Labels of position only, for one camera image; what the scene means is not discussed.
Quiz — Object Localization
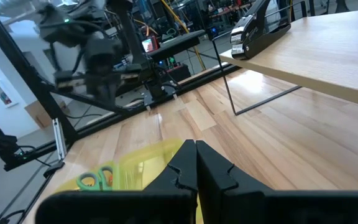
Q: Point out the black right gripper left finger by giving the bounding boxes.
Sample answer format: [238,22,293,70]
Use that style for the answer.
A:
[35,139,198,224]

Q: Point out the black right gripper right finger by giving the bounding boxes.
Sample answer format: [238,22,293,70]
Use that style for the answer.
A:
[196,139,358,224]

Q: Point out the yellow transparent pencil case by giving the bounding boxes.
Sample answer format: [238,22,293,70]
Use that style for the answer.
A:
[54,138,204,224]

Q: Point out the green handled scissors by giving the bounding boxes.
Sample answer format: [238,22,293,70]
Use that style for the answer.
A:
[76,166,115,192]

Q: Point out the phone in red case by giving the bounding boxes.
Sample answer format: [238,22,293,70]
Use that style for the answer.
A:
[141,36,160,54]

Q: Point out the black side desk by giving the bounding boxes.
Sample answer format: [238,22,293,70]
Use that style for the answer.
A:
[147,29,206,63]

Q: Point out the brown cardboard box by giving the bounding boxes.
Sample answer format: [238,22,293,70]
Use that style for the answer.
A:
[24,98,71,129]

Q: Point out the black stapler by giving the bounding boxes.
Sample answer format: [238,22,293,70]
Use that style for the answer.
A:
[230,0,291,61]

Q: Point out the wooden shelf riser black legs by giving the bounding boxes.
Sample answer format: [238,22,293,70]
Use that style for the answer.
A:
[211,7,358,116]

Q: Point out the black metal table frame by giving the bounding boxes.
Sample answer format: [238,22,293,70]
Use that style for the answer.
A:
[0,0,242,224]

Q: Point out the yellow cable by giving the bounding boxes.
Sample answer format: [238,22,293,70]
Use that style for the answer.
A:
[160,0,207,71]

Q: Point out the white wall cabinet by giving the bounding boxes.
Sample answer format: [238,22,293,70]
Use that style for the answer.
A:
[0,79,19,109]

